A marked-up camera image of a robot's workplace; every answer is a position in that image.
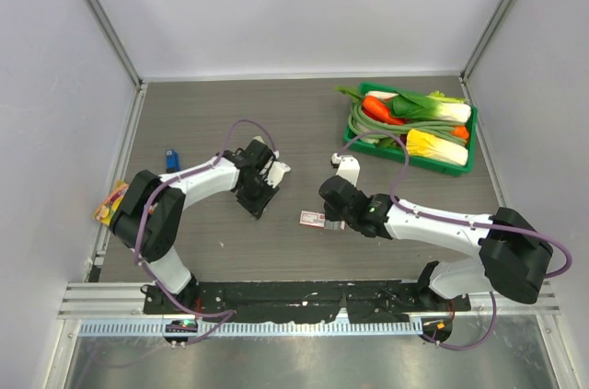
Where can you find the white radish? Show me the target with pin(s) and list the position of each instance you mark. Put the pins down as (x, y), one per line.
(381, 94)

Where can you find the white red staple box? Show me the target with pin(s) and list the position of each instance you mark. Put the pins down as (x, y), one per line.
(318, 220)

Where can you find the orange snack packet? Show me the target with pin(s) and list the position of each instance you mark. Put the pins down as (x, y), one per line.
(105, 212)

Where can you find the green plastic basket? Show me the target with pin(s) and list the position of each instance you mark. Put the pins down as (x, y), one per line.
(400, 153)

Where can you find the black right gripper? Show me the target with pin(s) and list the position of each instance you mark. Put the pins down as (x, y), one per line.
(330, 214)

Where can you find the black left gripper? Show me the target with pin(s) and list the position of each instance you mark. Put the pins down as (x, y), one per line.
(257, 208)

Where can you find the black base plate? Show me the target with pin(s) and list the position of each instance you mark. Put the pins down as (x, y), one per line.
(301, 302)

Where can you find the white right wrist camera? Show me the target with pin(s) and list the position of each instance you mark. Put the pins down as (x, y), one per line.
(347, 167)

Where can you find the aluminium front rail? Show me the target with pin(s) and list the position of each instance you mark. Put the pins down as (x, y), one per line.
(117, 309)

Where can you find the yellow white napa cabbage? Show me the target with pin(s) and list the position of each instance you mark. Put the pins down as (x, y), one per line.
(424, 144)

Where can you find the green long beans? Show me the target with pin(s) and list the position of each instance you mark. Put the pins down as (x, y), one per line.
(359, 122)

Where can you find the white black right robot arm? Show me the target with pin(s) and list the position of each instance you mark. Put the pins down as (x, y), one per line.
(502, 251)

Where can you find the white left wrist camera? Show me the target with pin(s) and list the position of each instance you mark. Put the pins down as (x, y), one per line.
(276, 173)

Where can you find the green white bok choy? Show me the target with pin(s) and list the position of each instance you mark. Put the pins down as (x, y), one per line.
(411, 106)

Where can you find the small orange carrot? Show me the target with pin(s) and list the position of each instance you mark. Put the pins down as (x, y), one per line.
(461, 132)

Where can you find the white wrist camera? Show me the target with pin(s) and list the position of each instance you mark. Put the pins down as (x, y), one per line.
(347, 167)
(276, 173)

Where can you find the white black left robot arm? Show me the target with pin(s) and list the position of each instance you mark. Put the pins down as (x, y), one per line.
(145, 214)

